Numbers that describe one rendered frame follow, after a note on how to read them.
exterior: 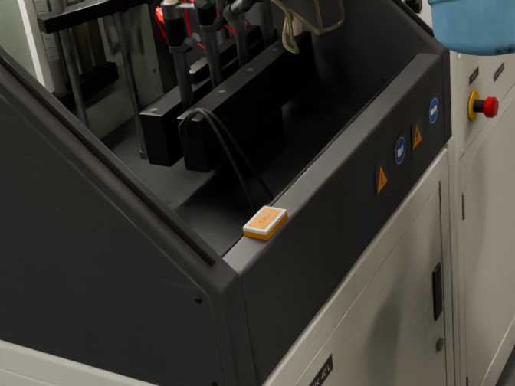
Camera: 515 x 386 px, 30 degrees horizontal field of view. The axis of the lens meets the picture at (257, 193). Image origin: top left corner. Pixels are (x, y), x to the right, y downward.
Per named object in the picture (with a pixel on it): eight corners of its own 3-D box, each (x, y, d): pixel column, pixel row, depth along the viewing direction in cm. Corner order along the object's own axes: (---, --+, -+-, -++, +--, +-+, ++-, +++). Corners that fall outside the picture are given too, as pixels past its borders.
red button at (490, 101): (491, 128, 161) (491, 99, 159) (468, 125, 163) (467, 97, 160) (500, 115, 165) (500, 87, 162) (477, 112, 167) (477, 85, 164)
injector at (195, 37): (211, 150, 135) (187, 6, 124) (182, 146, 137) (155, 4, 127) (221, 142, 137) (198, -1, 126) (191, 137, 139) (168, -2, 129)
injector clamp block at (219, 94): (215, 217, 135) (198, 119, 128) (157, 206, 140) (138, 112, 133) (319, 116, 160) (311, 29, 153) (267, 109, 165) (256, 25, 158)
